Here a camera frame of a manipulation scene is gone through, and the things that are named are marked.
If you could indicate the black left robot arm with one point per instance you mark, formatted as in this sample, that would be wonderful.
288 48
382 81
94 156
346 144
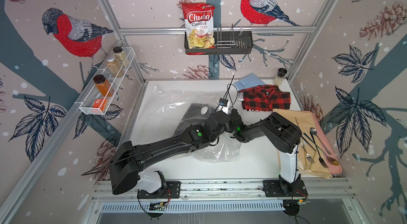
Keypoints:
129 160

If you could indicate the small orange box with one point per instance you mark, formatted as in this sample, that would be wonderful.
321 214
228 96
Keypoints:
100 104

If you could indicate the silver spoon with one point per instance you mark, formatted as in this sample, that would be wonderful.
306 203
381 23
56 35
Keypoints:
315 133

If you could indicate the orange sauce jar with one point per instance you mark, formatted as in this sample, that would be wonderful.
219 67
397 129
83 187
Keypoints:
103 85

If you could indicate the clear acrylic wall shelf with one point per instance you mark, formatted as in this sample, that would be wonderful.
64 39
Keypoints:
86 105

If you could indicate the spice jar black lid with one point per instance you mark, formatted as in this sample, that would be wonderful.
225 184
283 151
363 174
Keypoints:
121 55

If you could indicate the aluminium mounting rail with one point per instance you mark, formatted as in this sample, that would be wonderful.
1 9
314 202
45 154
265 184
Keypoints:
234 189

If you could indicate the gold spoon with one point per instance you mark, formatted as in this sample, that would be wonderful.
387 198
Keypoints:
331 160

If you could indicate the black wire wall basket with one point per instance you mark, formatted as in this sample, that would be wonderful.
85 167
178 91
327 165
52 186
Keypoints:
224 42

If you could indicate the pepper grinder black cap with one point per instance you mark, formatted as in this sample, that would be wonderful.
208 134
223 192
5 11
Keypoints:
279 78

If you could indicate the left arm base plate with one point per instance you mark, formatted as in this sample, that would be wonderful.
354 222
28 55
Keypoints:
162 189

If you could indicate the pink tray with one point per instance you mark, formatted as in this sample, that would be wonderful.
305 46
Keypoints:
334 170

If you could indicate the clear plastic vacuum bag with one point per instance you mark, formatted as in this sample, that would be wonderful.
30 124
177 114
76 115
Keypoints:
176 110

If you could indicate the red Chuba cassava chips bag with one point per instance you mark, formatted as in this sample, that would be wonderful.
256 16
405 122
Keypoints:
199 24

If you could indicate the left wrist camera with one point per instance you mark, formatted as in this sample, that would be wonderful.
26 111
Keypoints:
223 105

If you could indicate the black fork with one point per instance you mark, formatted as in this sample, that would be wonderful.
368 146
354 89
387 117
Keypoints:
321 160

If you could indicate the beige folded cloth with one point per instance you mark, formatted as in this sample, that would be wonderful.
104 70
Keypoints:
305 120

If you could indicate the light blue folded cloth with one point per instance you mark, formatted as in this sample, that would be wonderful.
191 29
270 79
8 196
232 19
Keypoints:
249 81

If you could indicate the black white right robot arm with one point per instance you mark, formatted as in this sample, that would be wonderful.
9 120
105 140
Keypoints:
283 134

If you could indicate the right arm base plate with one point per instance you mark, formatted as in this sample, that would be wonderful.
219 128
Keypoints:
277 188

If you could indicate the grey pinstriped shirt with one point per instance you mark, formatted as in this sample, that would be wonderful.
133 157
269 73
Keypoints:
192 116

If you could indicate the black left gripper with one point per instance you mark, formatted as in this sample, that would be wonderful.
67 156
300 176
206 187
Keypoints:
228 119

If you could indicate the red black plaid shirt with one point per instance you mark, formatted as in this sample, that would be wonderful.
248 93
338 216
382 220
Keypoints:
265 98

